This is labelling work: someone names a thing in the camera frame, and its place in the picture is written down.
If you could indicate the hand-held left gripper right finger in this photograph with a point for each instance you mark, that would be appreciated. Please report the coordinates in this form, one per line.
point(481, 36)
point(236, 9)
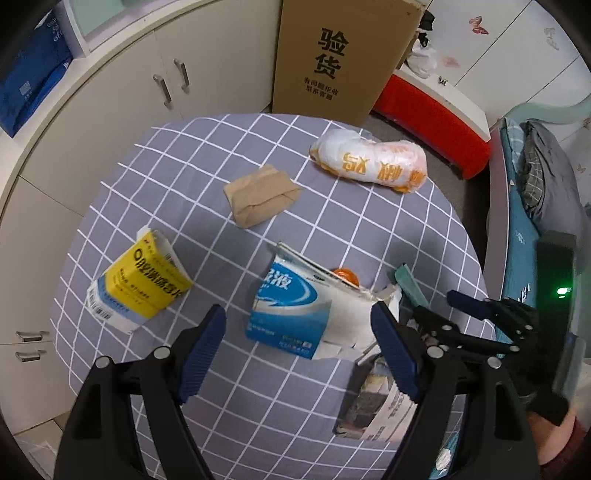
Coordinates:
point(397, 355)

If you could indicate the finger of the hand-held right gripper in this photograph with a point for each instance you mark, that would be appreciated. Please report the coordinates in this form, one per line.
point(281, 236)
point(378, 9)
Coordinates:
point(455, 337)
point(468, 302)

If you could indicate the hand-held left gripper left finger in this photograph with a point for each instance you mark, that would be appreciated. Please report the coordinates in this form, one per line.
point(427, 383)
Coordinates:
point(203, 350)

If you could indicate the newspaper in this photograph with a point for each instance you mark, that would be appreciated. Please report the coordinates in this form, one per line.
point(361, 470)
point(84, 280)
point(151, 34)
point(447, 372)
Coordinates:
point(383, 406)

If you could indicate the blue white medicine box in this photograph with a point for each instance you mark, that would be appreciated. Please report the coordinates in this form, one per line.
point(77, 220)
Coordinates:
point(286, 309)

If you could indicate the yellow white medicine box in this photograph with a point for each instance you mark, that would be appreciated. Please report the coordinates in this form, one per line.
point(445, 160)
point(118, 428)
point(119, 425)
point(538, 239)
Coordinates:
point(138, 281)

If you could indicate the brown paper packet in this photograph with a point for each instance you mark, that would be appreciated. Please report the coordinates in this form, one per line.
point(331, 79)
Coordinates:
point(261, 196)

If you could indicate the orange white plastic bag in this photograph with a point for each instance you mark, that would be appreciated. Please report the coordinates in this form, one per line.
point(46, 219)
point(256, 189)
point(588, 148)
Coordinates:
point(369, 159)

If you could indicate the person's right hand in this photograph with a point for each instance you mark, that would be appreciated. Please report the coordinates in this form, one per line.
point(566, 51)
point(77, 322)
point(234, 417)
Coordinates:
point(549, 438)

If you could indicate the teal printed bed sheet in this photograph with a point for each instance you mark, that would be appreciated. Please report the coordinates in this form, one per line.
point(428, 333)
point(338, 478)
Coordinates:
point(519, 240)

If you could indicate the grey duvet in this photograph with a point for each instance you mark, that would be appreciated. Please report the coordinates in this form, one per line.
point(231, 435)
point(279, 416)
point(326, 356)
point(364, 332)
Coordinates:
point(563, 184)

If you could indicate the grey checked pillow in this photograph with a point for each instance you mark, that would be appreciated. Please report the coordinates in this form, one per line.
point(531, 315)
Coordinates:
point(538, 180)

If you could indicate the red storage box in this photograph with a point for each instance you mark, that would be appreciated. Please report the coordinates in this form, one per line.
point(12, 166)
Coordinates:
point(434, 120)

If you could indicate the white wardrobe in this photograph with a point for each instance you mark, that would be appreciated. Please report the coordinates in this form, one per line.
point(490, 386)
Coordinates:
point(508, 46)

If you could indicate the white curved cabinet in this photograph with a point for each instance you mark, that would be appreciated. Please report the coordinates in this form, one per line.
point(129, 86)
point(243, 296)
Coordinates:
point(115, 115)

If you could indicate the black bag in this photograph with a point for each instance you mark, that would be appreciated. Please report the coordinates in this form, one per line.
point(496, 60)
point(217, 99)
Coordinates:
point(427, 27)

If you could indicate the brown cardboard box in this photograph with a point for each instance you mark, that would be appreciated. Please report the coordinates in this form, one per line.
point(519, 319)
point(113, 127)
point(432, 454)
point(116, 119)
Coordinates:
point(323, 46)

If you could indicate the blue bag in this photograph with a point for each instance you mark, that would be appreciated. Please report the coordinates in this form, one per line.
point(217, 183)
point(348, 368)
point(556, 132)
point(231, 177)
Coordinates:
point(32, 74)

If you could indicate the mint drawer cabinet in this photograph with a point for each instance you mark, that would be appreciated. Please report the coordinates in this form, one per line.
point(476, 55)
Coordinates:
point(111, 18)

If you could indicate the mint bunk bed frame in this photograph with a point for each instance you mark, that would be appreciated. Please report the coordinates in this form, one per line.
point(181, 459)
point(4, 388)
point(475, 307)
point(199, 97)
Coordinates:
point(496, 194)

